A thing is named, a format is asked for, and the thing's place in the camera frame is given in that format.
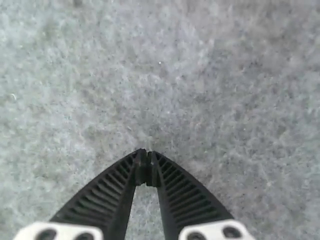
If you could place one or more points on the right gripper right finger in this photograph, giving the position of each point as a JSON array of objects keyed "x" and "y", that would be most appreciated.
[{"x": 185, "y": 197}]

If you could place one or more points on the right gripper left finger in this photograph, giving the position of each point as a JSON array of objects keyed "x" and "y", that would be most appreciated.
[{"x": 105, "y": 200}]

